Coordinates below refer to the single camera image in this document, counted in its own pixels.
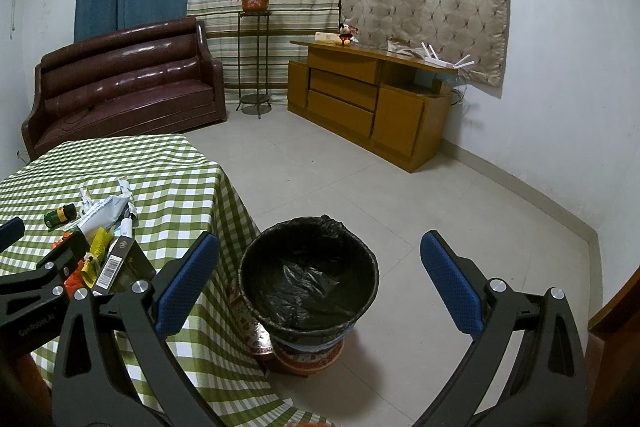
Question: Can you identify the orange wrapper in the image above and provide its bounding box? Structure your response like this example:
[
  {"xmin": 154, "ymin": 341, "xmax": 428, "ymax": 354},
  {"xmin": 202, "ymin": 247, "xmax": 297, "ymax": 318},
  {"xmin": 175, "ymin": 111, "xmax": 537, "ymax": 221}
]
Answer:
[{"xmin": 52, "ymin": 232, "xmax": 85, "ymax": 299}]

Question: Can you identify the green bottle yellow label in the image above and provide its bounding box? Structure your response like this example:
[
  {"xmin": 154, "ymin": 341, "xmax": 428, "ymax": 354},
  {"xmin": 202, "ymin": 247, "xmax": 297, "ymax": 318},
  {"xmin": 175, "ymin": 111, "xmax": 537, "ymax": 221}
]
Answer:
[{"xmin": 43, "ymin": 204, "xmax": 77, "ymax": 230}]

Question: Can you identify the yellow snack wrapper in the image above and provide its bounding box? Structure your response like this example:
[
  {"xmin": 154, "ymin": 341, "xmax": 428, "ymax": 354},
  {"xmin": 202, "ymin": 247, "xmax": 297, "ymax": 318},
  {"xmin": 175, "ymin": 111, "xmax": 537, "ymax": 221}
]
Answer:
[{"xmin": 80, "ymin": 227, "xmax": 113, "ymax": 288}]

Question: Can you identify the black barcode box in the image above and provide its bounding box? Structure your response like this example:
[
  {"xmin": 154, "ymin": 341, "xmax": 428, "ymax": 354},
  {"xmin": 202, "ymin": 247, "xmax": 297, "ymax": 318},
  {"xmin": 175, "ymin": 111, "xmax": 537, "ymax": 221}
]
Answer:
[{"xmin": 92, "ymin": 236, "xmax": 156, "ymax": 295}]

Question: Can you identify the white camel milk powder bag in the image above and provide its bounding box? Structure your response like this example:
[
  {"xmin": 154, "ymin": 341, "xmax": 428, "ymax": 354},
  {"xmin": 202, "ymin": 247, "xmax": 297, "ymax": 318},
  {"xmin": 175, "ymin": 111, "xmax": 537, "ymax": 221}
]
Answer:
[{"xmin": 76, "ymin": 195, "xmax": 131, "ymax": 241}]

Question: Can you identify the silver wrapper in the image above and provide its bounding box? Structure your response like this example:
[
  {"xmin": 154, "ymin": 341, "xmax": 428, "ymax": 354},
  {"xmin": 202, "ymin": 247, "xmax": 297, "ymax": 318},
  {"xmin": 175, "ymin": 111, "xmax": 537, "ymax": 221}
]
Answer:
[{"xmin": 79, "ymin": 187, "xmax": 94, "ymax": 215}]

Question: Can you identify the white teal tube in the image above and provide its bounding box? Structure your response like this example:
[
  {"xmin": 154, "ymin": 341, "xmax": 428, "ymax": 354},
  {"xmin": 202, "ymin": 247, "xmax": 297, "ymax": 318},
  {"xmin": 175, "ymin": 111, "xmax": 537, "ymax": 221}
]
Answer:
[{"xmin": 114, "ymin": 217, "xmax": 134, "ymax": 239}]

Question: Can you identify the silver foil packet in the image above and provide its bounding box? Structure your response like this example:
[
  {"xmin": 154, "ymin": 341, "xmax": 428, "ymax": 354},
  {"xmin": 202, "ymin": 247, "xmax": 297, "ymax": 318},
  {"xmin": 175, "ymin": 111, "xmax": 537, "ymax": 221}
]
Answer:
[{"xmin": 118, "ymin": 179, "xmax": 138, "ymax": 218}]

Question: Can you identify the black lined trash bin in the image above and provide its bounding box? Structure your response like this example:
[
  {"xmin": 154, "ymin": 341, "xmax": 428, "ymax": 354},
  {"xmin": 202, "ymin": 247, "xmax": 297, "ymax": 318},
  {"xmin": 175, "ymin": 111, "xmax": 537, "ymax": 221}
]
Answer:
[{"xmin": 238, "ymin": 215, "xmax": 380, "ymax": 352}]

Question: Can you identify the green checkered tablecloth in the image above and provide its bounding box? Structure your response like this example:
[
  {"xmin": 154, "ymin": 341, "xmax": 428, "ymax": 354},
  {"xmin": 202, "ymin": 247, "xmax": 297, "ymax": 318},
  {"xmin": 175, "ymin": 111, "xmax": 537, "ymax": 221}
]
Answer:
[{"xmin": 1, "ymin": 134, "xmax": 326, "ymax": 426}]

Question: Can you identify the dark red leather sofa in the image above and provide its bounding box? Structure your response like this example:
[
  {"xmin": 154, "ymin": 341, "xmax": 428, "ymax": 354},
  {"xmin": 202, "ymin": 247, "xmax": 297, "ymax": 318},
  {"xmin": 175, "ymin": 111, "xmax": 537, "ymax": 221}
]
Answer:
[{"xmin": 22, "ymin": 16, "xmax": 227, "ymax": 159}]

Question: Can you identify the black metal plant stand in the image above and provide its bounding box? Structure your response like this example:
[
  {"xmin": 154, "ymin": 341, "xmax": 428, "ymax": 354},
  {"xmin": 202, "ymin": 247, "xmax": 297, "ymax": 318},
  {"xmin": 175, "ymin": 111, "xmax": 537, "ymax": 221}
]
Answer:
[{"xmin": 235, "ymin": 10, "xmax": 272, "ymax": 120}]

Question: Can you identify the wooden sideboard cabinet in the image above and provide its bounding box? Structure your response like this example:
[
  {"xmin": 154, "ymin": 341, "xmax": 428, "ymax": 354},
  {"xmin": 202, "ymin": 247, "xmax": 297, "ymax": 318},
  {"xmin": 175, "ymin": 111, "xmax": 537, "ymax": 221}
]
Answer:
[{"xmin": 288, "ymin": 41, "xmax": 456, "ymax": 172}]

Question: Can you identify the white wifi router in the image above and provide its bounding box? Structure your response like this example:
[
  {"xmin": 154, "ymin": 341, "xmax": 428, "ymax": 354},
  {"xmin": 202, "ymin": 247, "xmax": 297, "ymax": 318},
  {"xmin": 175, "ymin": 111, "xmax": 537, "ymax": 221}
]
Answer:
[{"xmin": 420, "ymin": 41, "xmax": 476, "ymax": 70}]

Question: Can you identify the cream box on cabinet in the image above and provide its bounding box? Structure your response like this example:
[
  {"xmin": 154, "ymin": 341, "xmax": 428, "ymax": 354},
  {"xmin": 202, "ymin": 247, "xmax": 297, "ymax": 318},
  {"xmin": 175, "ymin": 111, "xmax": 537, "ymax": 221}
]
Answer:
[{"xmin": 314, "ymin": 31, "xmax": 340, "ymax": 43}]

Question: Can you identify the mickey mouse plush toy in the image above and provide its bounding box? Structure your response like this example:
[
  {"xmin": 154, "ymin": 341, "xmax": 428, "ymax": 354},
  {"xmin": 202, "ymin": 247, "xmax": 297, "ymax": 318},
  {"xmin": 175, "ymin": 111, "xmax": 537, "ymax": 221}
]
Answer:
[{"xmin": 334, "ymin": 23, "xmax": 358, "ymax": 46}]

